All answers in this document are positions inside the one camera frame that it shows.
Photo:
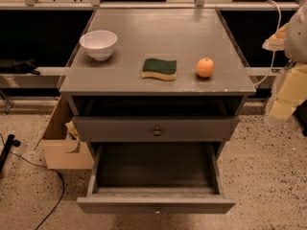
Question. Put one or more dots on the black bar on floor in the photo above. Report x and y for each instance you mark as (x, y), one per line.
(10, 142)

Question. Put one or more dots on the white ceramic bowl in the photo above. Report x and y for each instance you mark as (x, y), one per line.
(99, 45)

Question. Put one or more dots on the black object on left rail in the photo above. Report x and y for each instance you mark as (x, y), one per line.
(17, 66)

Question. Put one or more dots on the cardboard box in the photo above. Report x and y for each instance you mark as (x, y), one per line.
(61, 149)

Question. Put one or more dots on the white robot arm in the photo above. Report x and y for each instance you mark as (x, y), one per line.
(291, 90)

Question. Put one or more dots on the orange fruit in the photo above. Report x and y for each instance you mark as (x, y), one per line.
(205, 68)

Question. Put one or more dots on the grey wooden drawer cabinet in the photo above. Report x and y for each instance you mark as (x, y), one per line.
(115, 88)

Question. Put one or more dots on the grey top drawer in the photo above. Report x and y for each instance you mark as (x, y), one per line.
(154, 129)

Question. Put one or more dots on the grey drawer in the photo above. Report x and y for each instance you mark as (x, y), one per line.
(155, 178)
(154, 129)

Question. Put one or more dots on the yellow foam-covered gripper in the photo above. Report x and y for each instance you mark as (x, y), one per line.
(296, 41)

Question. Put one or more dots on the green and yellow sponge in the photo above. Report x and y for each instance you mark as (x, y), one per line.
(165, 70)

